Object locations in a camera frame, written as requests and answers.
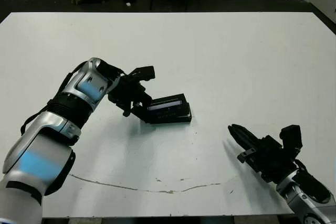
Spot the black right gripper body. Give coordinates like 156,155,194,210
237,134,298,183

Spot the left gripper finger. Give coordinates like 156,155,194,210
138,89,153,104
130,104,149,124

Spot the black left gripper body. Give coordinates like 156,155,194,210
107,73,145,117

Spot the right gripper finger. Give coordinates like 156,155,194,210
232,123,261,150
227,126,253,152

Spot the black box lid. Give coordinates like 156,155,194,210
143,93,192,125

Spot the black box base white lining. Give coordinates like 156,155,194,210
146,112,193,125

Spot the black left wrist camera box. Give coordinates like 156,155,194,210
129,65,156,81

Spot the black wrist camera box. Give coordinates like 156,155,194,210
129,65,156,81
279,124,303,153

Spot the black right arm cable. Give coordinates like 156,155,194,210
291,157,308,176

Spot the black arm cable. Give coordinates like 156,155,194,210
20,60,89,137
291,157,308,176

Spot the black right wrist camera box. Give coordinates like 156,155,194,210
279,124,303,153

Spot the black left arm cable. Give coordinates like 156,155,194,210
20,60,89,137

